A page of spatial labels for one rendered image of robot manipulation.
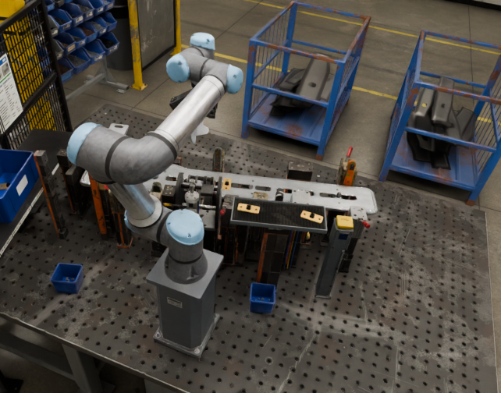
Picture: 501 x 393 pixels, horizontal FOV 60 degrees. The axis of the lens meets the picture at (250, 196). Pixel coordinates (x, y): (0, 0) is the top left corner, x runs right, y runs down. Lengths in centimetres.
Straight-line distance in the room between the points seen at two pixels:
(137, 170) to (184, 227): 39
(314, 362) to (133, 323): 76
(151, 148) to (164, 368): 100
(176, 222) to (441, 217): 170
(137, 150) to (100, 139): 10
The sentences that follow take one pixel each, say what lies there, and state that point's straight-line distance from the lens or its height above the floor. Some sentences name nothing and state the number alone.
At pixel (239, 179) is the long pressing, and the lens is 208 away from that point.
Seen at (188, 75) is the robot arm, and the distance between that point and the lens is 132.
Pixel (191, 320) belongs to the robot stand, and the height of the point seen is 93.
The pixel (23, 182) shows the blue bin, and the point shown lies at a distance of 201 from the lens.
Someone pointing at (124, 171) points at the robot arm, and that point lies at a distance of 106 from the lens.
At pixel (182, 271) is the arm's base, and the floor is 115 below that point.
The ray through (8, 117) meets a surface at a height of 119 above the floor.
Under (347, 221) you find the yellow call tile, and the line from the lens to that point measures 174.
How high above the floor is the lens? 232
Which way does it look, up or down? 41 degrees down
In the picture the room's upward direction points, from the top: 7 degrees clockwise
